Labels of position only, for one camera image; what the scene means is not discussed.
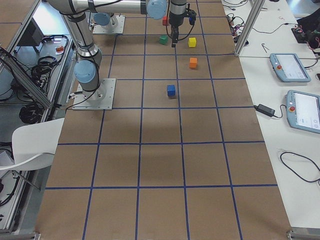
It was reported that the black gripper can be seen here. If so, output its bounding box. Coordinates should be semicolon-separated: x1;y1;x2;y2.
170;25;179;48

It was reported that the red block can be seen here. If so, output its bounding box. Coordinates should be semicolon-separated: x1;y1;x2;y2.
162;16;169;26

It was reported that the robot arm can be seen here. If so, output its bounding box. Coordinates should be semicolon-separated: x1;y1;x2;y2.
93;12;118;30
48;0;197;60

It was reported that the green block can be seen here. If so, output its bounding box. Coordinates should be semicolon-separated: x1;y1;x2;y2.
159;35;168;45

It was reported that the yellow block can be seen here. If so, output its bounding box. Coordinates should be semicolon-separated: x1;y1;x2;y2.
188;37;197;48

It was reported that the orange block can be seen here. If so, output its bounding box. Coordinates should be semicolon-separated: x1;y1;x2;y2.
189;57;198;69

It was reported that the blue block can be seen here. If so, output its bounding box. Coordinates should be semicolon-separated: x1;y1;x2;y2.
166;84;176;98

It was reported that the orange snack packet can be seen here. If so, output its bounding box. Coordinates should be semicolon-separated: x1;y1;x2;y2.
55;45;64;55

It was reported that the black power adapter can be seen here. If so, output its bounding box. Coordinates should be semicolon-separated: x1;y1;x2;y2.
254;104;275;117

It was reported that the far teach pendant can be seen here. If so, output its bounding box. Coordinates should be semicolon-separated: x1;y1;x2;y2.
269;53;311;83

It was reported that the teach pendant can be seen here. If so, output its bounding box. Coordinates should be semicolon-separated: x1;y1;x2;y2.
285;90;320;134
269;53;311;83

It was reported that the near teach pendant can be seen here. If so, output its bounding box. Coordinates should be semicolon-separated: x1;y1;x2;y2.
285;90;320;134

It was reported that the white chair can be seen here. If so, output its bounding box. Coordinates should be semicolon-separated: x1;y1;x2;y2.
0;118;65;171

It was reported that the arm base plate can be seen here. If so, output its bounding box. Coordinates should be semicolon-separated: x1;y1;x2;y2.
91;15;126;35
72;78;116;111

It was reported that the aluminium frame post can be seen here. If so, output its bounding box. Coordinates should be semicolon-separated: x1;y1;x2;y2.
234;0;265;57

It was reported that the black cable loop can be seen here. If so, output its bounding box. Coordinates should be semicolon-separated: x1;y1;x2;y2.
279;151;320;183

